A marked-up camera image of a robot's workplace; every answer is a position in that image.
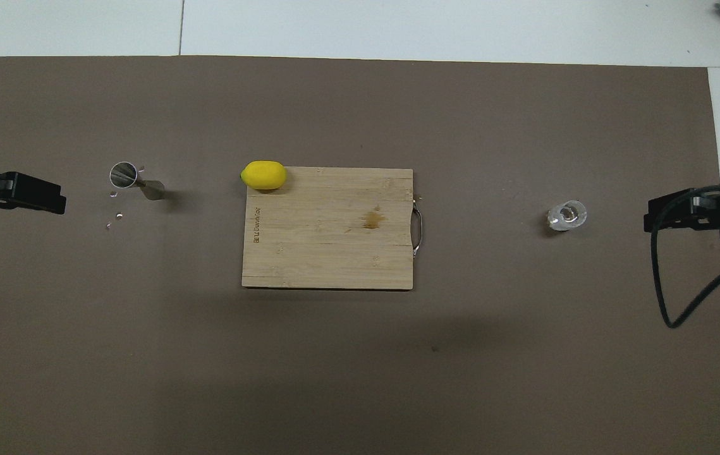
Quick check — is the steel cocktail jigger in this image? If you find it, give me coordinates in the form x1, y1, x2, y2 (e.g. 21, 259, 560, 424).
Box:
109, 162, 166, 201

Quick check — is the small clear glass cup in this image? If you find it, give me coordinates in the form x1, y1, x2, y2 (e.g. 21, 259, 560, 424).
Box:
547, 200, 588, 232

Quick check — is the yellow lemon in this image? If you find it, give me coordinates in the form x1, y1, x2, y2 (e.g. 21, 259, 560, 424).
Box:
241, 161, 288, 191

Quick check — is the wooden cutting board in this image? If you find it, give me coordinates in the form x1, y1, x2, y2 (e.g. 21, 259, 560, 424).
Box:
241, 167, 424, 291

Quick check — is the brown table mat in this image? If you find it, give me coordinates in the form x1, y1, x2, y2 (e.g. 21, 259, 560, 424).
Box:
0, 56, 720, 455

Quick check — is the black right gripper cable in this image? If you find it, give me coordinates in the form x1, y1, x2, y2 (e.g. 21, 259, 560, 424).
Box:
650, 183, 720, 329

